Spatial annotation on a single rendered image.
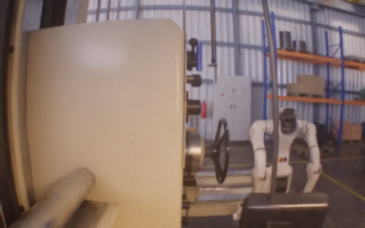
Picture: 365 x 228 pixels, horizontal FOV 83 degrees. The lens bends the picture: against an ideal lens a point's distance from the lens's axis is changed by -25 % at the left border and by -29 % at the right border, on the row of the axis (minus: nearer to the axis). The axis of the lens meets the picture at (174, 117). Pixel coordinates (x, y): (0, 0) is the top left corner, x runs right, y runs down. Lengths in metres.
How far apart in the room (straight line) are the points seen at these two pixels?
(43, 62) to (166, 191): 0.70
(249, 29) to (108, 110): 8.70
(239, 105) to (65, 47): 7.71
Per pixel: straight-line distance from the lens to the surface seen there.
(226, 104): 8.40
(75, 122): 1.02
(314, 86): 8.83
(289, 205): 0.92
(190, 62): 1.05
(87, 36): 1.02
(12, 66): 1.05
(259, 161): 1.67
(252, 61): 9.30
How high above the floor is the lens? 1.65
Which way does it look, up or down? 6 degrees down
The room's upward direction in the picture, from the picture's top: 1 degrees clockwise
